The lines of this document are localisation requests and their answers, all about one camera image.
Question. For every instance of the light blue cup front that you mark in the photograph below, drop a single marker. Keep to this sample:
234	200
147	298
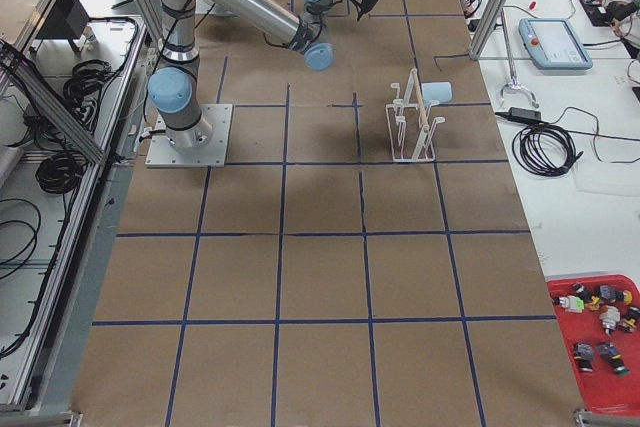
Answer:
440	92

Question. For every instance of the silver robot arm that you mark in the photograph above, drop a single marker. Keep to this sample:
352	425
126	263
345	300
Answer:
298	42

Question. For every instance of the metal rod stand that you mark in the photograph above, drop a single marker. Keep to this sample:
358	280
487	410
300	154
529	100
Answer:
513	86

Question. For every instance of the blue teach pendant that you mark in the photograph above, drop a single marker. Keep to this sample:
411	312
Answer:
552	44

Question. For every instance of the black power adapter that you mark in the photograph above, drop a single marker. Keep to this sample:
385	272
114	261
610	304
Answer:
520	116

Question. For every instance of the red parts tray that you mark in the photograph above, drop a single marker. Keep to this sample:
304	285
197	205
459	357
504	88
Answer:
599	320

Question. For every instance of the white wire cup rack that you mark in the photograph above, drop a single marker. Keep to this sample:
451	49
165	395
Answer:
411	125

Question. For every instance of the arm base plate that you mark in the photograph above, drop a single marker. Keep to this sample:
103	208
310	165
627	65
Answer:
206	144

